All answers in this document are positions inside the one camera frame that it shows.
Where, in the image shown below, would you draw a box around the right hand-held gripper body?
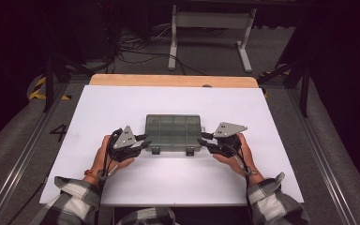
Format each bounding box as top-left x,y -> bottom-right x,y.
210,122 -> 248,158

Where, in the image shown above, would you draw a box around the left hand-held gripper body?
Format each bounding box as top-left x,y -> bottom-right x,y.
107,125 -> 144,163

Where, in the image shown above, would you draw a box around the grey plastic compartment box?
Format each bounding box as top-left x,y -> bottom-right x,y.
144,113 -> 207,157

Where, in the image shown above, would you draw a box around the person's left hand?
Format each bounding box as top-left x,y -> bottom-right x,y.
84,134 -> 136,186

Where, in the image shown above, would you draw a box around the person's right hand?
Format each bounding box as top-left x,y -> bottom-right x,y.
212,133 -> 265,187

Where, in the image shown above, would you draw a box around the white board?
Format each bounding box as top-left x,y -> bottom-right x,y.
39,84 -> 305,208

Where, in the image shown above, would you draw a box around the orange wrist band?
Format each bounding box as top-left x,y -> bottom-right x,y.
83,169 -> 100,181

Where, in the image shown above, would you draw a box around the person's plaid shirt body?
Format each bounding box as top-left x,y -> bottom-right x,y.
115,206 -> 181,225

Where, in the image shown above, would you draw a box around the black metal stand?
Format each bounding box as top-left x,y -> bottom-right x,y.
41,52 -> 95,113
257,55 -> 310,118

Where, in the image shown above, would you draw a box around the left hand-held gripper cable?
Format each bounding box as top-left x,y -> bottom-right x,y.
95,127 -> 124,225

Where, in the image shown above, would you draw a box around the hand-held gripper cable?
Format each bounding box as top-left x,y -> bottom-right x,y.
95,127 -> 124,225
228,142 -> 255,225

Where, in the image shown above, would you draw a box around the right hand-held gripper cable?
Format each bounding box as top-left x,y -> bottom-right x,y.
228,142 -> 255,225

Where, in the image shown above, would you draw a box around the black floor cables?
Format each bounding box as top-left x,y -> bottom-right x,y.
106,24 -> 207,76

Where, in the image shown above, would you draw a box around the aluminium floor rail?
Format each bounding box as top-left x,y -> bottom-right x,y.
285,88 -> 360,225
0,82 -> 71,225

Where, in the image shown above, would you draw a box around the white metal stand frame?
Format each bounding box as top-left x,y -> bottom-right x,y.
167,4 -> 258,73

